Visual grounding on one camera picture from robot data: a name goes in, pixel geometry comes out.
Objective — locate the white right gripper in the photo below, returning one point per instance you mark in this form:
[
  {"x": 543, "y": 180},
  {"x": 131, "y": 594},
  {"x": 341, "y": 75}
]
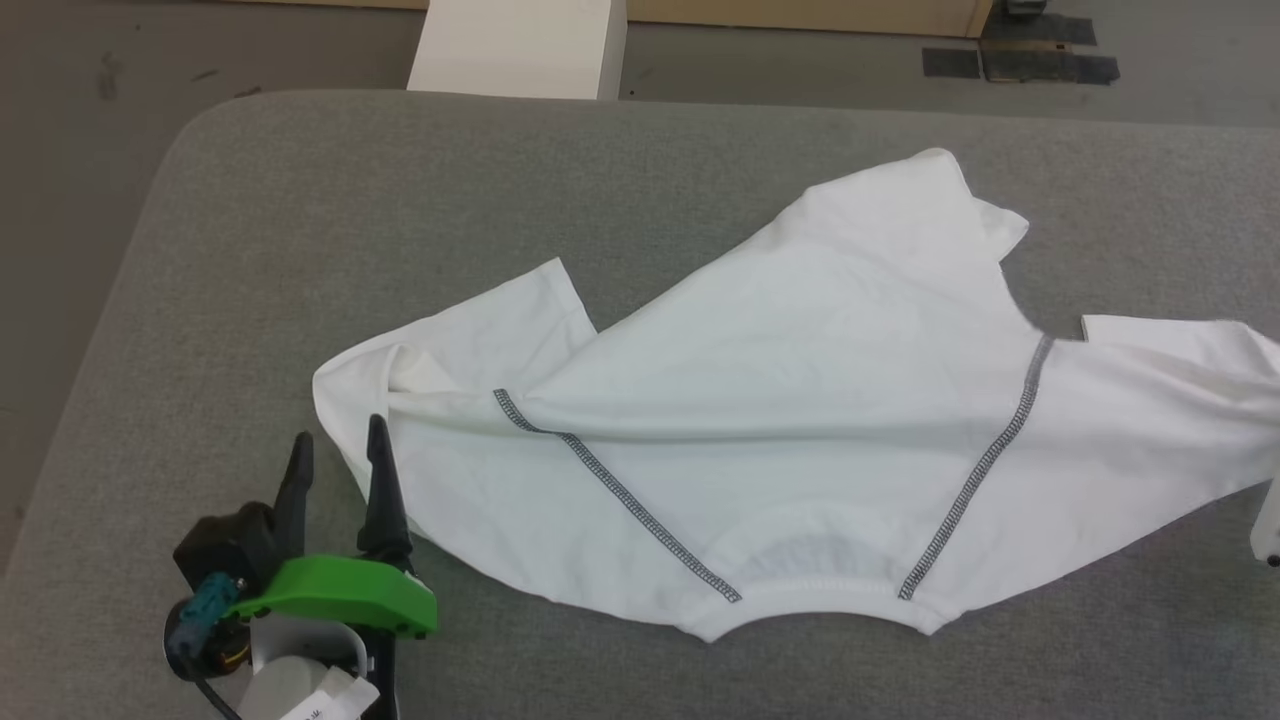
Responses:
[{"x": 1270, "y": 520}]

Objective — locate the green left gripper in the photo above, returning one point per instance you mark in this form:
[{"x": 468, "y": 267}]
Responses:
[{"x": 340, "y": 590}]

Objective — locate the white T-shirt grey stitching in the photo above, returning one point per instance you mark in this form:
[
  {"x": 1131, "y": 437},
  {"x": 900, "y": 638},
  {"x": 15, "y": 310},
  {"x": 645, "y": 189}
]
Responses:
[{"x": 800, "y": 420}]

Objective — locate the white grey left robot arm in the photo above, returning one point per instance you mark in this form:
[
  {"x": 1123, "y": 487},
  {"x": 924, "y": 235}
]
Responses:
[{"x": 290, "y": 670}]

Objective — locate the white paper tag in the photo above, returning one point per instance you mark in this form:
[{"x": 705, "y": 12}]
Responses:
[{"x": 330, "y": 698}]

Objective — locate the white rectangular box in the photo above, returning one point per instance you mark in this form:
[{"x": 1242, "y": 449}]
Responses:
[{"x": 510, "y": 50}]

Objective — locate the long black brown floor tape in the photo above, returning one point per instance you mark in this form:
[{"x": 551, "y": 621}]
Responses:
[{"x": 1050, "y": 65}]

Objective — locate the black floor tape under foot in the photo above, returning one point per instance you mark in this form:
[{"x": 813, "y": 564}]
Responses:
[{"x": 1040, "y": 28}]

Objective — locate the small black floor tape patch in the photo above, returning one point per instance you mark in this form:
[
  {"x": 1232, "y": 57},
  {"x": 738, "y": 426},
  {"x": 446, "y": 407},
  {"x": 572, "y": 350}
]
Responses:
[{"x": 952, "y": 62}]

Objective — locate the grey metal partition foot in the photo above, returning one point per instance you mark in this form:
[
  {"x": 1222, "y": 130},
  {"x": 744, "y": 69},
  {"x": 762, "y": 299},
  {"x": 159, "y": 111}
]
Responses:
[{"x": 1025, "y": 6}]

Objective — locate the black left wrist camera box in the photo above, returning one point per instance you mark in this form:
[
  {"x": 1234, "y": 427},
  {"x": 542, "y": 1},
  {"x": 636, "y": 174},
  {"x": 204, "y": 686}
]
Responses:
[{"x": 230, "y": 540}]

